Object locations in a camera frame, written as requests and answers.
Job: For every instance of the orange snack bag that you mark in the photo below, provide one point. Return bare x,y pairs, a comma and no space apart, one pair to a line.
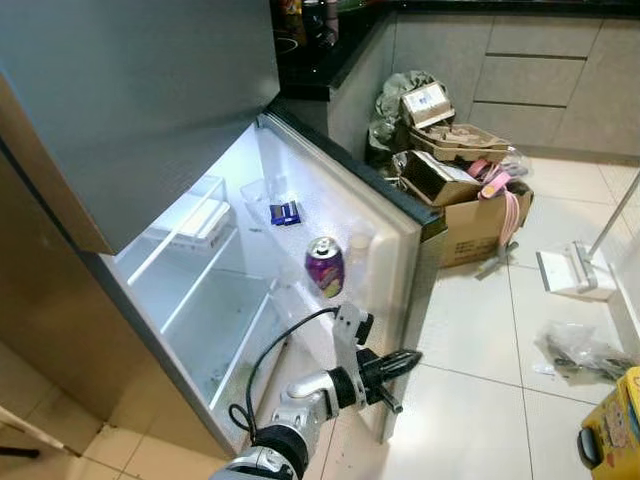
291,8

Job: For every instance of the silver fridge door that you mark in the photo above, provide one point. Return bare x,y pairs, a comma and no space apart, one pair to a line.
385,235

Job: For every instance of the brown cardboard egg tray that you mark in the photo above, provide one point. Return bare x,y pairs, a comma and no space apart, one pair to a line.
460,143

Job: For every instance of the pink drink tumbler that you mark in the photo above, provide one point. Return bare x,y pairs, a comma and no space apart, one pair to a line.
329,20

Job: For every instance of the silver fridge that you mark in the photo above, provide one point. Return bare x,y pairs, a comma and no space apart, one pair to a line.
120,100

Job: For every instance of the purple drink can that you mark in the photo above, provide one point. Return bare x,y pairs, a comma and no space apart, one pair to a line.
325,270

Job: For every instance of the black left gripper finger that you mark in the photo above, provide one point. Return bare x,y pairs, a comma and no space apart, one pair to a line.
400,358
398,371

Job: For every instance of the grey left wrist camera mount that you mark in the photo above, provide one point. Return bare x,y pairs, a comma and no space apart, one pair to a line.
350,335

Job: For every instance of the big open cardboard box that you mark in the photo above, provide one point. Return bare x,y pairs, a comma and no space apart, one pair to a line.
470,235

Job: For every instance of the white fridge box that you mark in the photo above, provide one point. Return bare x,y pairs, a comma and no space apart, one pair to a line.
195,220

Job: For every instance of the grey kitchen counter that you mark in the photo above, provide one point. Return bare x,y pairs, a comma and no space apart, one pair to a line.
540,90

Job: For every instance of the clear plastic bag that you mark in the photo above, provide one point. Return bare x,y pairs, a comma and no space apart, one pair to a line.
580,352

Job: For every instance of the cardboard box white label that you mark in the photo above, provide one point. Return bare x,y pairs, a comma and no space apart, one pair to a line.
428,103

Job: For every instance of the white flat mop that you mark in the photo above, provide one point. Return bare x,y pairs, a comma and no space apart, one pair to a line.
570,275

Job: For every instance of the blue snack packets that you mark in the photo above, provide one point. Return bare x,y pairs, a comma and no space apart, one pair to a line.
285,213

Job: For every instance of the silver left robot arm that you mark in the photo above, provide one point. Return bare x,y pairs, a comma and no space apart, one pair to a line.
310,395

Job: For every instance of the grey green plastic bag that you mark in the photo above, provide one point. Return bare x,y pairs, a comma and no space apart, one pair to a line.
390,110

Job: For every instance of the yellow waste bin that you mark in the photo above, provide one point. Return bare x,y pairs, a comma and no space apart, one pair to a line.
618,430

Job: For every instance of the clear plastic jar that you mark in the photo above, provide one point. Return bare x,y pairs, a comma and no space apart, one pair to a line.
360,265

